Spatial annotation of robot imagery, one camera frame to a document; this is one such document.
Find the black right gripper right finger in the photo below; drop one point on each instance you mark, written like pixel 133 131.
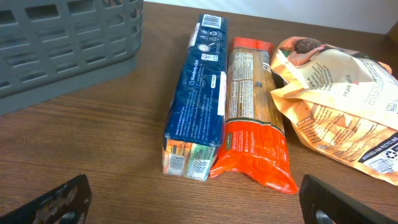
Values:
pixel 322 203

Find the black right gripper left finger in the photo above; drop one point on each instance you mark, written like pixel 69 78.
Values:
pixel 67 203

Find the orange spaghetti package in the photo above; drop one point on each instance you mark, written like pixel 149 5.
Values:
pixel 254 137

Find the tan crinkled snack bag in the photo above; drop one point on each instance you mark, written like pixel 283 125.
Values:
pixel 342 103

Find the blue tissue multipack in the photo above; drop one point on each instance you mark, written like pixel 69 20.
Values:
pixel 195 124

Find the grey plastic slotted basket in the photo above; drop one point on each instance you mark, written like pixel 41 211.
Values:
pixel 52 47

